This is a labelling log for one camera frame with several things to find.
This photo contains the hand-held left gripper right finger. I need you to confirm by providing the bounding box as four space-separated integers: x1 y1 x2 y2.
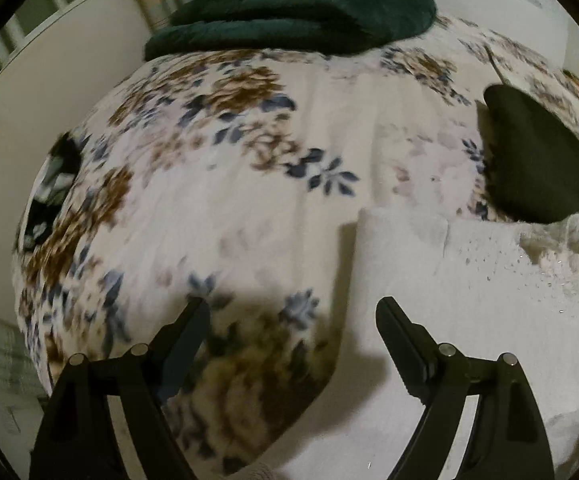
375 296 555 480

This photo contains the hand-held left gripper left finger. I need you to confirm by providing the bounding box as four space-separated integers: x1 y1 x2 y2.
28 296 212 480

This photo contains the white knit garment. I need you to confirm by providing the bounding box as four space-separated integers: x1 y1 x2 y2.
264 208 579 480

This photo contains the floral blanket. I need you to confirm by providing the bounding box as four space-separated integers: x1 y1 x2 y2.
14 17 579 476

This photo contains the black cloth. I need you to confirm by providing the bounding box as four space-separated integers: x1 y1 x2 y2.
483 84 579 224

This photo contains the dark green plush blanket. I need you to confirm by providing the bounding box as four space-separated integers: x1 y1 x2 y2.
144 0 438 61

